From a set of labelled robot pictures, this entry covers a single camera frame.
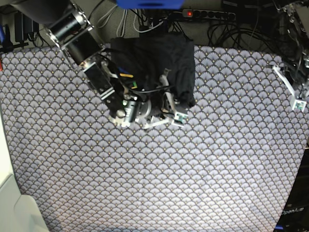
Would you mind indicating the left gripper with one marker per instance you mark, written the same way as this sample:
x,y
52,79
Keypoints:
x,y
295,76

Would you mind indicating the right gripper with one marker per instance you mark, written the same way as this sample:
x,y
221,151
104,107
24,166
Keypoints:
x,y
167,99

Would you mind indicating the dark grey T-shirt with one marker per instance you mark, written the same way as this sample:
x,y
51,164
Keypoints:
x,y
146,58

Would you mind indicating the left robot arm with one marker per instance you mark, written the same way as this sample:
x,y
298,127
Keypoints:
x,y
296,23

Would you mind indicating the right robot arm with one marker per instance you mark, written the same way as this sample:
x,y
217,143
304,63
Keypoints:
x,y
70,29

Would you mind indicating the fan-patterned tablecloth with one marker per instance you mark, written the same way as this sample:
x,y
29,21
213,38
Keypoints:
x,y
230,168

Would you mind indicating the black OpenArm box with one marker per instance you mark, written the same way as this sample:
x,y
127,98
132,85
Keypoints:
x,y
295,215

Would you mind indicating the black power adapter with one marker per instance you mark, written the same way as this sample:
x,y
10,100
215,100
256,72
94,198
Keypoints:
x,y
24,27

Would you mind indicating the white side cabinet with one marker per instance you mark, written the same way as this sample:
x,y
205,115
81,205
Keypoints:
x,y
18,212

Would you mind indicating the white power strip red switch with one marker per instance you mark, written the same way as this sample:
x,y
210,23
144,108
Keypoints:
x,y
206,14

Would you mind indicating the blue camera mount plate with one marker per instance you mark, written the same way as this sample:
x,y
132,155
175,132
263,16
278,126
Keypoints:
x,y
150,4

